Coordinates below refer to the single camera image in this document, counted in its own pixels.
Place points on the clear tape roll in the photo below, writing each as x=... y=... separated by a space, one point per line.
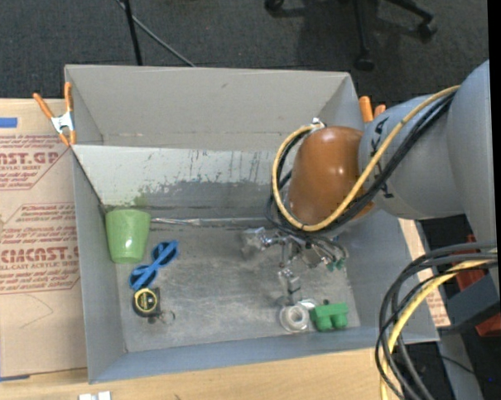
x=295 y=317

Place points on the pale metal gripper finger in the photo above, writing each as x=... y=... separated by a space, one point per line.
x=284 y=274
x=295 y=285

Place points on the brown cardboard board red print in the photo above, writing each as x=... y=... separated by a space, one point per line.
x=39 y=287

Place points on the black and yellow tape measure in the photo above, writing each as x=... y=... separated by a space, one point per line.
x=146 y=301

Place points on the green toy block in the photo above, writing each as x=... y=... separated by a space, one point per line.
x=328 y=316

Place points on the grey metal bin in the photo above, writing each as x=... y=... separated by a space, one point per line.
x=221 y=279

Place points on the light green plastic cup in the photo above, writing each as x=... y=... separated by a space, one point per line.
x=127 y=235

